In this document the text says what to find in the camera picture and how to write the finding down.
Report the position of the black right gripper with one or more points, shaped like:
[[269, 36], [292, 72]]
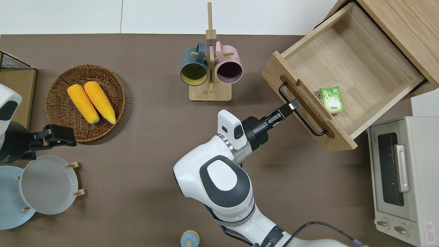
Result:
[[257, 132]]

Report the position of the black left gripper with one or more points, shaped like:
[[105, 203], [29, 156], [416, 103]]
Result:
[[17, 144]]

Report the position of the wooden drawer cabinet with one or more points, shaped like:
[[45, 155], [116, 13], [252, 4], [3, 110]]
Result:
[[343, 61]]

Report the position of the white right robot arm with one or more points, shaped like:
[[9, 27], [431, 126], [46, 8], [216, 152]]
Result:
[[219, 178]]

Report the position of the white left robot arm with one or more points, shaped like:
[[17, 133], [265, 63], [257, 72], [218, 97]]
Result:
[[8, 99]]

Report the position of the brown wicker basket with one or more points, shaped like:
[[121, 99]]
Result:
[[58, 103]]

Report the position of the wooden plate rack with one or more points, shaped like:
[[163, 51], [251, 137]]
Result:
[[76, 165]]

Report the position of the yellow corn cob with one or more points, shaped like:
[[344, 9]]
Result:
[[82, 103], [99, 101]]

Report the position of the green juice carton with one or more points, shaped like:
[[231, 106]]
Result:
[[332, 101]]

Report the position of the grey plate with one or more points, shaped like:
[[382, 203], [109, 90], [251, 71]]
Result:
[[48, 185]]

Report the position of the pink mug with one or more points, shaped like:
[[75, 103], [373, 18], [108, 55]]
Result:
[[236, 60]]

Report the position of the brown table mat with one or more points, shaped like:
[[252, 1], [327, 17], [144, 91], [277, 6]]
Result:
[[137, 164]]

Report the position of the wooden mug rack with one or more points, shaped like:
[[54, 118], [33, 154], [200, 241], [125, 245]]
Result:
[[210, 94]]

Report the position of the light blue plate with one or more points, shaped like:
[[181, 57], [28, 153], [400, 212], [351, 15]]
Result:
[[10, 209]]

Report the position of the dark blue mug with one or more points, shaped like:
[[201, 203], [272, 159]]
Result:
[[188, 60]]

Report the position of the white toaster oven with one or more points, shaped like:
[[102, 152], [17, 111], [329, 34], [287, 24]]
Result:
[[425, 171]]

